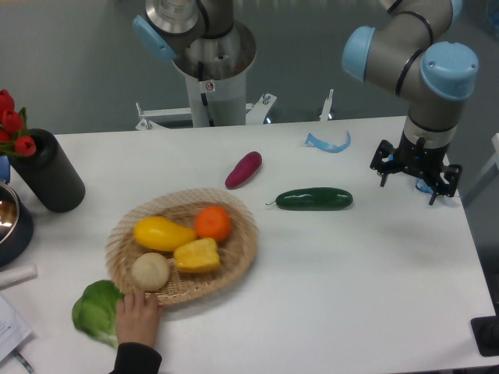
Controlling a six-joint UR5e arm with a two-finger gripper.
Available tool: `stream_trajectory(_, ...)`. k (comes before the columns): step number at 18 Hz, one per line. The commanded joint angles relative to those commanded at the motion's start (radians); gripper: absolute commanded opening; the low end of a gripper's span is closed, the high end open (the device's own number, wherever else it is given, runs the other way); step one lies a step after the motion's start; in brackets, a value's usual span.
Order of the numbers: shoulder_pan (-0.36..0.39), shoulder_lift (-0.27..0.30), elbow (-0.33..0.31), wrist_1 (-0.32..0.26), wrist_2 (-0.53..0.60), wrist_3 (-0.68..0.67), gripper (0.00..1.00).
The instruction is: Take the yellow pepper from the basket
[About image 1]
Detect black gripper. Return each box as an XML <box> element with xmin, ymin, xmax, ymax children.
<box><xmin>370</xmin><ymin>134</ymin><xmax>462</xmax><ymax>206</ymax></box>

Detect woven wicker basket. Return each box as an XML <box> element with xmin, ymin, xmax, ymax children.
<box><xmin>105</xmin><ymin>188</ymin><xmax>258</xmax><ymax>305</ymax></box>

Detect yellow bell pepper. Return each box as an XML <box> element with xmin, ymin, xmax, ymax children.
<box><xmin>174</xmin><ymin>238</ymin><xmax>221</xmax><ymax>273</ymax></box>

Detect black sleeved forearm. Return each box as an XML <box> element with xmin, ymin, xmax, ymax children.
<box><xmin>111</xmin><ymin>342</ymin><xmax>162</xmax><ymax>374</ymax></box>

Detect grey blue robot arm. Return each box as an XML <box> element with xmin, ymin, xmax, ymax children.
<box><xmin>342</xmin><ymin>1</ymin><xmax>479</xmax><ymax>199</ymax></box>

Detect person's hand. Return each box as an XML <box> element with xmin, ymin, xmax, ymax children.
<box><xmin>115</xmin><ymin>290</ymin><xmax>162</xmax><ymax>348</ymax></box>

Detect green cucumber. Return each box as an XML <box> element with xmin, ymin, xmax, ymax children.
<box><xmin>274</xmin><ymin>187</ymin><xmax>354</xmax><ymax>211</ymax></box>

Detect purple sweet potato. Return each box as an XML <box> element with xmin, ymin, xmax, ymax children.
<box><xmin>225</xmin><ymin>151</ymin><xmax>262</xmax><ymax>189</ymax></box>

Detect black device at table edge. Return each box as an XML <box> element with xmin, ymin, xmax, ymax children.
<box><xmin>471</xmin><ymin>316</ymin><xmax>498</xmax><ymax>357</ymax></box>

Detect orange fruit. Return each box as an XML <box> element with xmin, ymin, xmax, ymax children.
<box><xmin>194</xmin><ymin>206</ymin><xmax>232</xmax><ymax>243</ymax></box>

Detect yellow mango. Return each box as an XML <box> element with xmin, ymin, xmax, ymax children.
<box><xmin>133</xmin><ymin>217</ymin><xmax>197</xmax><ymax>252</ymax></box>

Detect beige round bun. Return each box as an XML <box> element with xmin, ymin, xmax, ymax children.
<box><xmin>131</xmin><ymin>252</ymin><xmax>170</xmax><ymax>291</ymax></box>

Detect green bok choy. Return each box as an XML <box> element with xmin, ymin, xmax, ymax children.
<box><xmin>72</xmin><ymin>280</ymin><xmax>123</xmax><ymax>349</ymax></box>

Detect black cylindrical vase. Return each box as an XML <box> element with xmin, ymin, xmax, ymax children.
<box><xmin>9</xmin><ymin>129</ymin><xmax>86</xmax><ymax>213</ymax></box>

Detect dark pot with steel interior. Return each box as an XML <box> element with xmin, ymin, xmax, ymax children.
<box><xmin>1</xmin><ymin>182</ymin><xmax>34</xmax><ymax>266</ymax></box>

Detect red tulip flowers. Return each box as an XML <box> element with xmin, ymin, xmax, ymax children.
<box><xmin>1</xmin><ymin>89</ymin><xmax>37</xmax><ymax>158</ymax></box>

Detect white paper roll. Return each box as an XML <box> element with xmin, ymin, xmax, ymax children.
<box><xmin>0</xmin><ymin>264</ymin><xmax>37</xmax><ymax>288</ymax></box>

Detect white paper sheet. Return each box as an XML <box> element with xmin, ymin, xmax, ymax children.
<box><xmin>0</xmin><ymin>296</ymin><xmax>32</xmax><ymax>360</ymax></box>

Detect pen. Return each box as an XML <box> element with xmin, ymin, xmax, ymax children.
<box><xmin>11</xmin><ymin>350</ymin><xmax>35</xmax><ymax>374</ymax></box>

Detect blue strap piece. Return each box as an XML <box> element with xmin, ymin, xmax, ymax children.
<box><xmin>301</xmin><ymin>130</ymin><xmax>352</xmax><ymax>154</ymax></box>

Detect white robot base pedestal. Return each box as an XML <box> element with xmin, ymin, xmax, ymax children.
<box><xmin>132</xmin><ymin>0</ymin><xmax>258</xmax><ymax>129</ymax></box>

